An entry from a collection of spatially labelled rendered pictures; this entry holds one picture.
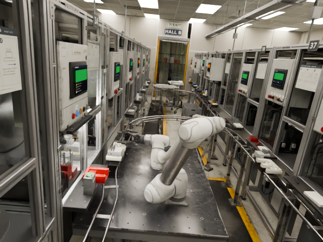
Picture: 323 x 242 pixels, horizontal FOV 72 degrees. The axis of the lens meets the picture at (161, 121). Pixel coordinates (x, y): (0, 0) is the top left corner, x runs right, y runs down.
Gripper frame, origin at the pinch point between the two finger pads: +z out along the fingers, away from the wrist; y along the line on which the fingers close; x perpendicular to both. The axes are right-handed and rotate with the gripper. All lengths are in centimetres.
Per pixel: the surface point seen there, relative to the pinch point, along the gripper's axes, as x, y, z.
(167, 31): -823, 170, -37
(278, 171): -12, -25, -146
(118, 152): -12.9, -20.5, 3.5
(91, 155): -5.2, -21.4, 25.8
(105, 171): 27.3, -17.5, 5.4
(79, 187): 44, -21, 19
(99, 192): 14.7, -44.4, 12.8
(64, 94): 59, 44, 20
